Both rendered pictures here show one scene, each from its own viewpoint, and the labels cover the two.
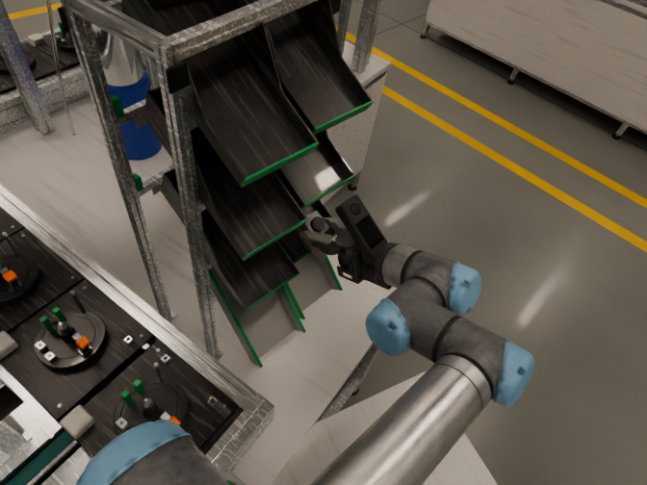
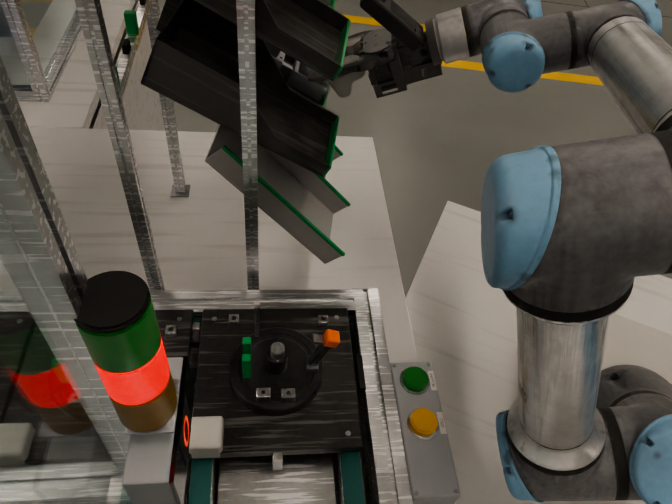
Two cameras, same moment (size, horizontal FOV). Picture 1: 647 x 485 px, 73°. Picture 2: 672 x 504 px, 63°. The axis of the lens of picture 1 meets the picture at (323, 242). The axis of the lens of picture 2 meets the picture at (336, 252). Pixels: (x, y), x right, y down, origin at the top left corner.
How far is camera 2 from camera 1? 0.52 m
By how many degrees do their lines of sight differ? 25
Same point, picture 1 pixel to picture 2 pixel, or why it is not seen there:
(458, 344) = (595, 21)
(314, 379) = (369, 264)
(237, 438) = (374, 334)
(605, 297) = (465, 121)
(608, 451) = not seen: hidden behind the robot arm
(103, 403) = (212, 402)
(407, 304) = (519, 27)
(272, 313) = (308, 203)
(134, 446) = (532, 157)
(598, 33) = not seen: outside the picture
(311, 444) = (419, 313)
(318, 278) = not seen: hidden behind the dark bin
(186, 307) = (175, 286)
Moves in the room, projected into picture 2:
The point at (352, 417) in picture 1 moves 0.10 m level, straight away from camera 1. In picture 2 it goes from (430, 270) to (417, 236)
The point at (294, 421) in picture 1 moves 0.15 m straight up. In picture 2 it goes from (388, 308) to (402, 258)
